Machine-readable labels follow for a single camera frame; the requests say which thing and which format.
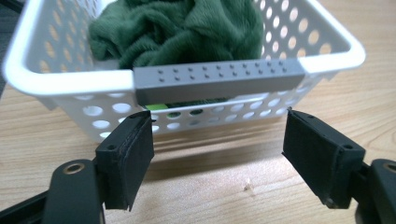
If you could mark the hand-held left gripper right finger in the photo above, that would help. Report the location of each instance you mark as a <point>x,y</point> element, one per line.
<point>317,158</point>

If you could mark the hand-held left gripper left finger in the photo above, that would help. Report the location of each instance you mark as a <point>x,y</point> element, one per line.
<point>124,161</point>

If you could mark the white perforated plastic basket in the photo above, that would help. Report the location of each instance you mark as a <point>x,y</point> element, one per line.
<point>74,81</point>

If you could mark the green fleece cloth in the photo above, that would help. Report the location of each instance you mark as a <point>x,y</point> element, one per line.
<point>174,31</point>

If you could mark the bright green item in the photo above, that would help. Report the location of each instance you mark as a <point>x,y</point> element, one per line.
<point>157,107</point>

